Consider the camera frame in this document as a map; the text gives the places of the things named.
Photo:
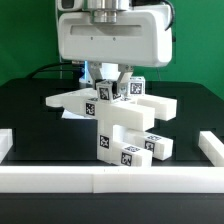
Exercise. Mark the white right fence bar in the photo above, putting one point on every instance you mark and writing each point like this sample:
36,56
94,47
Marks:
212,147

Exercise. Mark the white fiducial marker sheet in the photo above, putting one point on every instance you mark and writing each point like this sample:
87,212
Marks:
68,115

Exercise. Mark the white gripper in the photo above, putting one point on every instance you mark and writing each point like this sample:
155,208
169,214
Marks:
139,37

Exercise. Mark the white fence bar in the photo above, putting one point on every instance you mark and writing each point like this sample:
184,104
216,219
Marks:
110,179
212,147

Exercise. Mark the white chair seat part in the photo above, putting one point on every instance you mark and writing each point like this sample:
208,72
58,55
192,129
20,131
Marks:
116,138

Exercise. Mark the white tagged cube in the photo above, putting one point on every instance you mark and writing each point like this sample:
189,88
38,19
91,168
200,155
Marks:
105,91
136,86

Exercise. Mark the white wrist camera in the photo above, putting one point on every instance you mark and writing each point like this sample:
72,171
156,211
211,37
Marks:
69,5

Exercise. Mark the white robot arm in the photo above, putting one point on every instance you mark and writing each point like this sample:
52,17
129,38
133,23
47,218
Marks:
105,11

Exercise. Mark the white left fence block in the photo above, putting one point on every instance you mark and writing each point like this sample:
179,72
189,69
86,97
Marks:
6,142

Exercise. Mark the white front fence bar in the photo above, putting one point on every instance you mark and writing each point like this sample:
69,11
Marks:
110,179

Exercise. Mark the white chair back part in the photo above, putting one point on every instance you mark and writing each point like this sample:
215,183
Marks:
138,113

